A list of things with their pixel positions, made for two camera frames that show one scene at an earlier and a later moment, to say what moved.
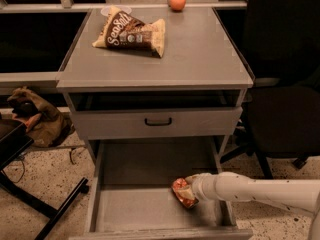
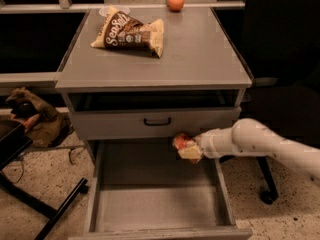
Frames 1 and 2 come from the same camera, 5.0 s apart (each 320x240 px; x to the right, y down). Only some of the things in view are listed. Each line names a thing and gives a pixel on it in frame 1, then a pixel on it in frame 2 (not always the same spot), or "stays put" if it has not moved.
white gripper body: [202, 186] to [209, 145]
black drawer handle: [158, 124] stays put
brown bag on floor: [44, 126] stays put
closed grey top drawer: [157, 123] stays put
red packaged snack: [179, 183] to [183, 140]
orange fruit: [177, 1] stays put
